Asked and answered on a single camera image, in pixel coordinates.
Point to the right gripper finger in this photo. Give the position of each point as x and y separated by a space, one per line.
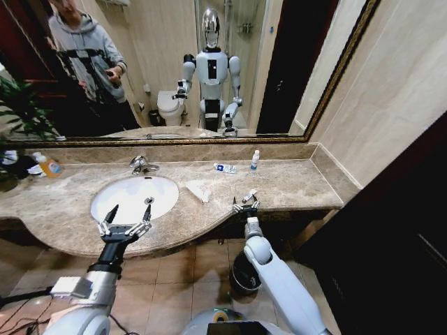
257 205
235 206

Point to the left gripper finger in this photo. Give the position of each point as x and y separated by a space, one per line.
146 218
111 218

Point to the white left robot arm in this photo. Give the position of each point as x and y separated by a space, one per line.
87 314

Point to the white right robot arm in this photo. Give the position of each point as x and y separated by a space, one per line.
279 279

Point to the chrome sink drain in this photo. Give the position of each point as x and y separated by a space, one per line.
149 200

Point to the white oval sink basin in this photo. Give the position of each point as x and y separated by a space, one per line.
129 195

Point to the black trash bin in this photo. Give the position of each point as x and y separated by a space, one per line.
244 277

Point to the small white tube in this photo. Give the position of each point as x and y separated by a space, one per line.
250 195

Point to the blue white toothpaste tube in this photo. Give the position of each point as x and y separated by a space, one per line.
225 168

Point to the small clear bottle white cap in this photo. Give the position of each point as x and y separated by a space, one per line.
255 162

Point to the chrome faucet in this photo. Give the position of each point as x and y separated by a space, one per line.
139 164

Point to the orange liquid soap bottle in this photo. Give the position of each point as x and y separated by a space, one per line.
51 167

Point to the black pouch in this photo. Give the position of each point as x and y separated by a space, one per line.
22 167

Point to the white toilet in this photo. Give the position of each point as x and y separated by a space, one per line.
170 108

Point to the white robot front shell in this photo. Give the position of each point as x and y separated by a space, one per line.
230 322

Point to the dark wooden door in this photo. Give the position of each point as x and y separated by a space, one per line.
384 244

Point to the green leafy plant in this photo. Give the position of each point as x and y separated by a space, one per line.
21 111

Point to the gold framed wall mirror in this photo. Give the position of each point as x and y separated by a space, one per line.
167 70

